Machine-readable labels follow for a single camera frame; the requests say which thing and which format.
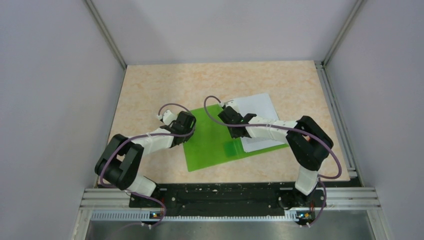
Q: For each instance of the white printed paper sheet front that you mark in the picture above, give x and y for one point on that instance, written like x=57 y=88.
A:
x=261 y=105

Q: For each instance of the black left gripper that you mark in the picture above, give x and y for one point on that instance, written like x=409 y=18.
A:
x=187 y=138

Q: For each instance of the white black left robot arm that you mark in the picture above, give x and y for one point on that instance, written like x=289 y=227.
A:
x=118 y=165

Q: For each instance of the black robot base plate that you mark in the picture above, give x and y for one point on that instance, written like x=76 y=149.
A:
x=228 y=199

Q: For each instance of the aluminium frame rail front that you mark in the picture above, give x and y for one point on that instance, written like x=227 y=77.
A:
x=338 y=199

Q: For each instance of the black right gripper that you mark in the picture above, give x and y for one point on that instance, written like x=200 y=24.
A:
x=234 y=136

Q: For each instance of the aluminium corner post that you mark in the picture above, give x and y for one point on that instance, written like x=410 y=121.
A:
x=353 y=14
x=104 y=31

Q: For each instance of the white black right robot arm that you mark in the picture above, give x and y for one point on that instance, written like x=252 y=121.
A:
x=308 y=142

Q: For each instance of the green plastic clip folder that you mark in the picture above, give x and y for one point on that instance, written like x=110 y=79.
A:
x=211 y=144

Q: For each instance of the aluminium corner post right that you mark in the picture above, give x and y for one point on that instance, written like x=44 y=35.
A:
x=353 y=14

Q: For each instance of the aluminium corner post left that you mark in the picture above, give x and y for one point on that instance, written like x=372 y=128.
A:
x=104 y=31

